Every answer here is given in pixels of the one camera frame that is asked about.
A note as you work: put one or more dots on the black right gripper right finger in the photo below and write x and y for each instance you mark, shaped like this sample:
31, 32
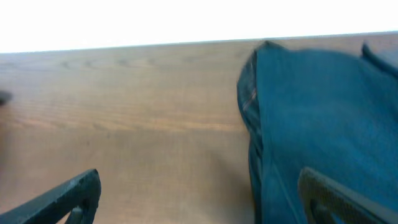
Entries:
327, 201

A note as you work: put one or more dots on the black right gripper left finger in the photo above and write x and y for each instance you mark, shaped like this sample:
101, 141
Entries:
78, 198

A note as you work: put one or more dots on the blue jeans in pile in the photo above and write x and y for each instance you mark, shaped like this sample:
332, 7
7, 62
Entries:
326, 110

